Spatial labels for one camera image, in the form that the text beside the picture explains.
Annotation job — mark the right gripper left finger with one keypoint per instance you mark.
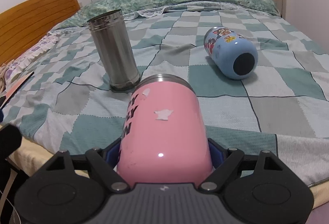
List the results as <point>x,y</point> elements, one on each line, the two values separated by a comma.
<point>71,188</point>

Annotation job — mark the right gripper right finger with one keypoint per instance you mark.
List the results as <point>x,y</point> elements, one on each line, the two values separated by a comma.
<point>256,188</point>

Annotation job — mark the pink cup with black text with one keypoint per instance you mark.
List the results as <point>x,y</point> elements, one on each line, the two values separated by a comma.
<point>164,136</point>

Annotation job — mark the blue cartoon cup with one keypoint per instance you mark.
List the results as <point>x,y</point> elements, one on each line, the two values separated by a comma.
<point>234,55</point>

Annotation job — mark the stainless steel tall cup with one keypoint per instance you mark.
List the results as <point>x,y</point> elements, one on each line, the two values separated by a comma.
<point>111,39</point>

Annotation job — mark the pink notebook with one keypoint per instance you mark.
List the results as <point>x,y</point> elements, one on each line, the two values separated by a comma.
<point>13,89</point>

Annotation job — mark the purple floral pillow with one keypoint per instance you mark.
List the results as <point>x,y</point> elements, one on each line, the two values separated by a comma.
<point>11,70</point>

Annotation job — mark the wooden headboard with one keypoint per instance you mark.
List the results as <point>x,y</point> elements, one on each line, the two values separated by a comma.
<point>27,23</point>

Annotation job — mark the green floral quilt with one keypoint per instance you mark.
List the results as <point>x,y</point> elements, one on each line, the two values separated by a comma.
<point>147,8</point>

